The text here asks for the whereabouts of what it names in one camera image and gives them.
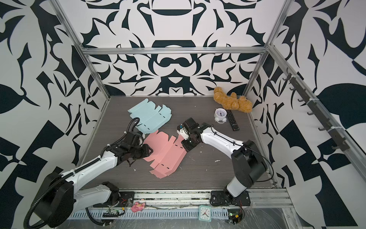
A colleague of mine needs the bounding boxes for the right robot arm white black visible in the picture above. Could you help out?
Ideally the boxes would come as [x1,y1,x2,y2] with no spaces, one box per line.
[177,118,269,198]

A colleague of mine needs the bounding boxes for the brown teddy bear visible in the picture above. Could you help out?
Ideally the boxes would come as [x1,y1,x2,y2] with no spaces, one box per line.
[213,87,253,113]

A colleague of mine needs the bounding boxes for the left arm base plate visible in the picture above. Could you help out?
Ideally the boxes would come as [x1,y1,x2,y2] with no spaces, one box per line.
[93,191,135,208]

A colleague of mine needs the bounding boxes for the pink small toy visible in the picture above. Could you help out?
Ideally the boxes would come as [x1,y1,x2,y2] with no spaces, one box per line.
[131,202,145,213]

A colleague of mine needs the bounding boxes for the light blue flat paper box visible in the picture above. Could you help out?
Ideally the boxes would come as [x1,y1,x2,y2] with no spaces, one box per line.
[128,98,172,134]

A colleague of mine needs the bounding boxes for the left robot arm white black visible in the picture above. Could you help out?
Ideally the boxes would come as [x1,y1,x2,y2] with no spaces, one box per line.
[23,131,153,229]

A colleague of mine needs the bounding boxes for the pink paper box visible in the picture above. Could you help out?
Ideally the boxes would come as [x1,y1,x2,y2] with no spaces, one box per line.
[144,131,187,178]

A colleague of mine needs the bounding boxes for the white alarm clock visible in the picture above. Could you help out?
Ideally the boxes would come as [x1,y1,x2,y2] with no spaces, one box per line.
[214,108,227,124]

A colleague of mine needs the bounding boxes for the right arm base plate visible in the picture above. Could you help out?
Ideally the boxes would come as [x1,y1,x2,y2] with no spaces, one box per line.
[210,190,251,207]

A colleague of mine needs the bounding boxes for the small circuit board right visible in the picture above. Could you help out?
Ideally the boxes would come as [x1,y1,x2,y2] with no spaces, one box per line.
[228,208,245,225]

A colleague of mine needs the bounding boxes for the small circuit board left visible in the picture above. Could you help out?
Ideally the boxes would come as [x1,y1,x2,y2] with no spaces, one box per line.
[103,208,125,218]

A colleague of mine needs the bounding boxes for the black wall hook rack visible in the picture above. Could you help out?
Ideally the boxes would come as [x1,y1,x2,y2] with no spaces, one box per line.
[283,68,350,151]

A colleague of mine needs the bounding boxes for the black remote control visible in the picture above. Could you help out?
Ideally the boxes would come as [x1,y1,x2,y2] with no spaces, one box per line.
[226,110,240,131]

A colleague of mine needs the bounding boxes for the teal square clock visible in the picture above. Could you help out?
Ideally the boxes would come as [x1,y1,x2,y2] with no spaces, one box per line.
[198,205,212,222]

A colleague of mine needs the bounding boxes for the small circuit board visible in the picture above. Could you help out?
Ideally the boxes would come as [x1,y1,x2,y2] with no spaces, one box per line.
[228,208,245,225]
[103,208,125,218]

